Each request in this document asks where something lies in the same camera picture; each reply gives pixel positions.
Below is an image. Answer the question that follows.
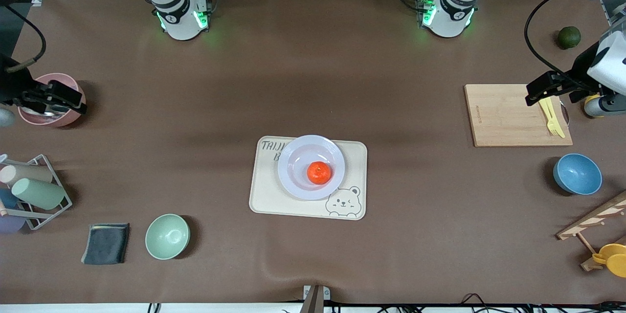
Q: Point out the dark green round fruit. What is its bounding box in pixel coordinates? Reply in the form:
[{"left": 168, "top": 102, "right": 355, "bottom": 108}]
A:
[{"left": 558, "top": 26, "right": 582, "bottom": 50}]

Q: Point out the blue cup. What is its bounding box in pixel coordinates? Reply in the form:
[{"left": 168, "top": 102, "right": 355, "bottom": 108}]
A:
[{"left": 0, "top": 188, "right": 20, "bottom": 209}]

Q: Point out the wooden mug rack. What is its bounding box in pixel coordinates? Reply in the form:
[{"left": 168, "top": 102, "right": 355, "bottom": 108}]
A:
[{"left": 556, "top": 191, "right": 626, "bottom": 272}]

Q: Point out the yellow plastic knife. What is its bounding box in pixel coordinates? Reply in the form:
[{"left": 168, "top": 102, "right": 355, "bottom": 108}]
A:
[{"left": 547, "top": 97, "right": 566, "bottom": 138}]

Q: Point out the yellow plastic fork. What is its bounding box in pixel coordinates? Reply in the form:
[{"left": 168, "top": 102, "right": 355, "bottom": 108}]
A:
[{"left": 538, "top": 99, "right": 559, "bottom": 136}]

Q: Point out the pink bucket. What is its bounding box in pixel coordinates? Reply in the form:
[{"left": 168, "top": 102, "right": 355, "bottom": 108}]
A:
[{"left": 18, "top": 73, "right": 87, "bottom": 128}]

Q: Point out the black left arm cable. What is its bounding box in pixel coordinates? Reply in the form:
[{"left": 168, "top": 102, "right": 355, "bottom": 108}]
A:
[{"left": 524, "top": 0, "right": 626, "bottom": 80}]

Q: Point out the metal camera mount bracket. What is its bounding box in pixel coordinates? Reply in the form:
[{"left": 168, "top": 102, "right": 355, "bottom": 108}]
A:
[{"left": 299, "top": 285, "right": 331, "bottom": 313}]

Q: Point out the wooden cutting board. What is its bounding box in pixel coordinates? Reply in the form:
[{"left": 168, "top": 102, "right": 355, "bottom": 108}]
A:
[{"left": 464, "top": 84, "right": 574, "bottom": 148}]

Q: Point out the cream bear print tray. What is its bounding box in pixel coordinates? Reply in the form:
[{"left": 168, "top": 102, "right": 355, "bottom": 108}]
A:
[{"left": 249, "top": 136, "right": 368, "bottom": 221}]

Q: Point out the mint green bowl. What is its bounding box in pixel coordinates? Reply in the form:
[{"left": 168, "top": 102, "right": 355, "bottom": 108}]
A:
[{"left": 145, "top": 213, "right": 191, "bottom": 260}]

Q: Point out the dark grey folded cloth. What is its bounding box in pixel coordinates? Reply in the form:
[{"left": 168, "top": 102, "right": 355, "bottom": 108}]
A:
[{"left": 81, "top": 223, "right": 131, "bottom": 266}]

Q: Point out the purple cup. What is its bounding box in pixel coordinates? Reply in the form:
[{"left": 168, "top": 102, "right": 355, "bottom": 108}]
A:
[{"left": 0, "top": 214, "right": 26, "bottom": 234}]

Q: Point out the mint green cup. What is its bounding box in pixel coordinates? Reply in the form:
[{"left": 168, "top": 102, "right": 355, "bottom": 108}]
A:
[{"left": 11, "top": 178, "right": 66, "bottom": 210}]

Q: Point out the shiny metal scoop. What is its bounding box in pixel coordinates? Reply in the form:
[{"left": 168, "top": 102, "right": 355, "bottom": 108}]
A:
[{"left": 22, "top": 105, "right": 67, "bottom": 118}]

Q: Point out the pale lavender round plate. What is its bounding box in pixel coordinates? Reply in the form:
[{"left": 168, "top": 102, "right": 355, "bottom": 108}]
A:
[{"left": 277, "top": 134, "right": 346, "bottom": 201}]

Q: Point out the blue bowl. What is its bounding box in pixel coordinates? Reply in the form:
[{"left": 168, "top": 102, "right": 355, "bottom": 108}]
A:
[{"left": 553, "top": 153, "right": 603, "bottom": 196}]

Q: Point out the grey wire cup rack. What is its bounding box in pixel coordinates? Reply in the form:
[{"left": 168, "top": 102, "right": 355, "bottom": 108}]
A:
[{"left": 0, "top": 154, "right": 73, "bottom": 231}]

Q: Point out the orange mandarin fruit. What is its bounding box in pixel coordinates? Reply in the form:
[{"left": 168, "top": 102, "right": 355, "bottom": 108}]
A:
[{"left": 307, "top": 161, "right": 333, "bottom": 185}]

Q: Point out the yellow mug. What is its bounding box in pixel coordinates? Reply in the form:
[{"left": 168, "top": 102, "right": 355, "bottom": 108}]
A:
[{"left": 592, "top": 243, "right": 626, "bottom": 278}]

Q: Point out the beige cup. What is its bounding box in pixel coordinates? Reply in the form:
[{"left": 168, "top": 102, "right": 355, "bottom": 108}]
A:
[{"left": 0, "top": 164, "right": 53, "bottom": 186}]

